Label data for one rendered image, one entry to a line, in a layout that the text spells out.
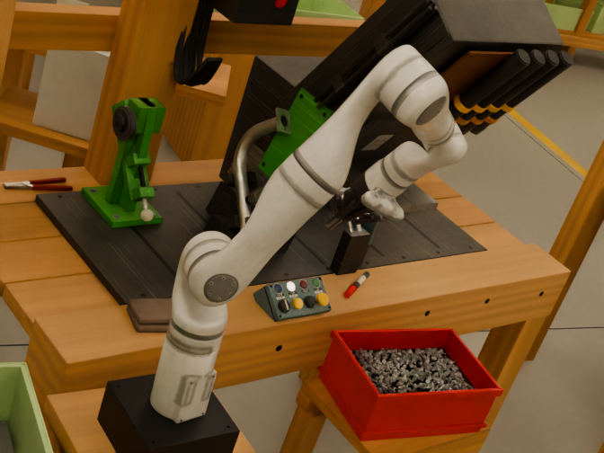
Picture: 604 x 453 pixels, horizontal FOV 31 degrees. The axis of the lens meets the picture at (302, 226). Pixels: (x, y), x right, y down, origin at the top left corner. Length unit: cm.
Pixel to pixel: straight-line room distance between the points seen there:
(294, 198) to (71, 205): 92
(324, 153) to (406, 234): 120
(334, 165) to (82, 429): 66
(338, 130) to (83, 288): 79
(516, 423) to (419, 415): 175
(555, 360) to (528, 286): 159
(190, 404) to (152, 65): 94
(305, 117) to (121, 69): 43
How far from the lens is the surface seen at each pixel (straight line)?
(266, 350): 229
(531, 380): 424
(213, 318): 177
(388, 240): 274
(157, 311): 213
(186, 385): 181
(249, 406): 351
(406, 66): 162
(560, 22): 820
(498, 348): 306
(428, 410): 224
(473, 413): 233
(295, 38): 284
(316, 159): 163
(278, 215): 165
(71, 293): 221
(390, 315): 250
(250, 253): 167
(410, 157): 196
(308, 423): 233
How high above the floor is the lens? 211
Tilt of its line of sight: 27 degrees down
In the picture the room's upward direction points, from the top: 19 degrees clockwise
